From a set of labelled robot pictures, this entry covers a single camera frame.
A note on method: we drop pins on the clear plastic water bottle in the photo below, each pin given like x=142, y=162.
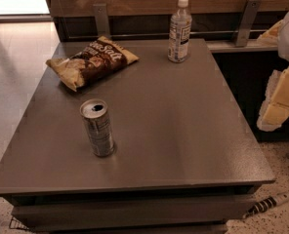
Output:
x=179, y=33

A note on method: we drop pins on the grey drawer cabinet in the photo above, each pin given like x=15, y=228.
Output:
x=184, y=152

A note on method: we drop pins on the left metal wall bracket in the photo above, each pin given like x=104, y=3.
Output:
x=101, y=19

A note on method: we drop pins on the metal wall bracket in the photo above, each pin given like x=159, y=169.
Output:
x=247, y=19
x=101, y=19

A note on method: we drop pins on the brown sea salt chip bag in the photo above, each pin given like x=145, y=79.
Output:
x=100, y=58

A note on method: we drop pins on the right metal wall bracket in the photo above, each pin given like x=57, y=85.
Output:
x=247, y=19

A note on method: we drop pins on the open silver drink can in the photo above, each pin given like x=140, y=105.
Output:
x=94, y=113

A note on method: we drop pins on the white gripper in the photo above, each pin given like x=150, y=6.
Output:
x=275, y=107

